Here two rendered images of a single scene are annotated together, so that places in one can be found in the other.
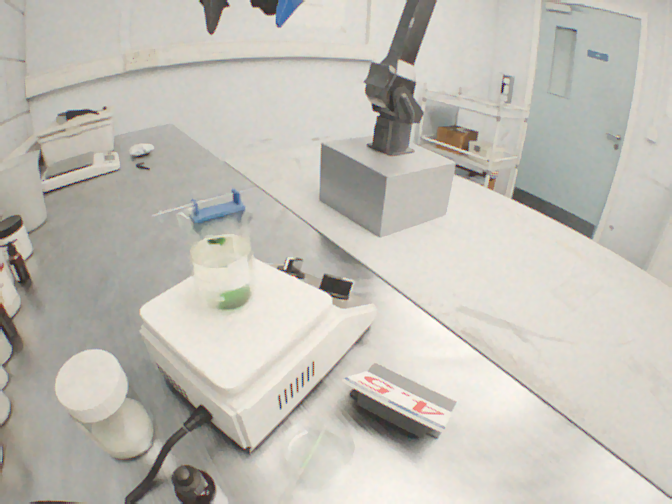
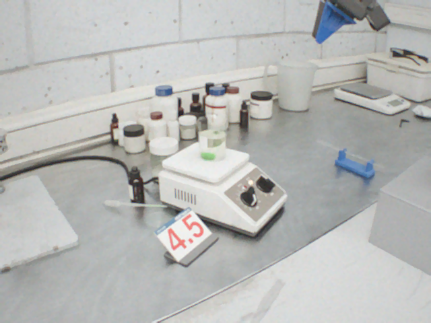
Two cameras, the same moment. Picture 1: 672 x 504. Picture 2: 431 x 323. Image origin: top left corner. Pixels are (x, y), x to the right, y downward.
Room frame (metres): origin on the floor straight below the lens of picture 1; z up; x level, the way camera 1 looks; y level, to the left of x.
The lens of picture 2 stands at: (0.21, -0.59, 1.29)
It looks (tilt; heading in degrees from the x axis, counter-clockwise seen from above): 25 degrees down; 90
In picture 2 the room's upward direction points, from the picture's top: straight up
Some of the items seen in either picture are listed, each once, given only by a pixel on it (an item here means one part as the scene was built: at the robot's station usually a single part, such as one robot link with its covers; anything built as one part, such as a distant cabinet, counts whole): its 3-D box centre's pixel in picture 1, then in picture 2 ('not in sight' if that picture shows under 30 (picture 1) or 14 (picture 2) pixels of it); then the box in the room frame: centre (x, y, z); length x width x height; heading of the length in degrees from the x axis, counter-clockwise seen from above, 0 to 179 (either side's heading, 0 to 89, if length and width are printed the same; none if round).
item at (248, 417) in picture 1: (260, 330); (218, 185); (0.22, 0.07, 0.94); 0.22 x 0.13 x 0.08; 147
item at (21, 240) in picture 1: (12, 240); (260, 104); (0.35, 0.59, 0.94); 0.07 x 0.07 x 0.07
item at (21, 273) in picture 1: (16, 260); (244, 112); (0.29, 0.51, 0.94); 0.03 x 0.03 x 0.07
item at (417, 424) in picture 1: (404, 393); (187, 235); (0.17, -0.06, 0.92); 0.09 x 0.06 x 0.04; 57
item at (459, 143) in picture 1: (468, 153); not in sight; (2.39, -0.94, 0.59); 0.65 x 0.48 x 0.93; 38
